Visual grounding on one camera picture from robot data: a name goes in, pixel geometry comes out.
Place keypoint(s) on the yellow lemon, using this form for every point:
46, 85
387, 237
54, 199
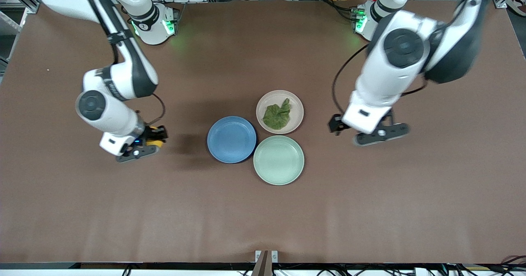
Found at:
157, 143

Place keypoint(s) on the beige plate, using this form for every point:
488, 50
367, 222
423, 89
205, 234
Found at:
294, 121

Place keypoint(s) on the light green plate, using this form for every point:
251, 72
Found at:
278, 160

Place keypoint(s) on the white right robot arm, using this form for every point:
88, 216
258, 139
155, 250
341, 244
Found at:
123, 78

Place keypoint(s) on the green lettuce leaf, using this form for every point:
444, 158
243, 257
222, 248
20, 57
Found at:
277, 115

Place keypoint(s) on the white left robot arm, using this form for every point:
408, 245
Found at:
398, 62

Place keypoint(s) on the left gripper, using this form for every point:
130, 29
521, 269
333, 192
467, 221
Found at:
334, 124

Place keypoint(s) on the blue plate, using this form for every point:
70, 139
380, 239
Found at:
231, 139

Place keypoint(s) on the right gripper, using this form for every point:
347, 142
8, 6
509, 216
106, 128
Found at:
148, 135

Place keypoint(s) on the grey metal side frame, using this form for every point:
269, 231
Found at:
8, 23

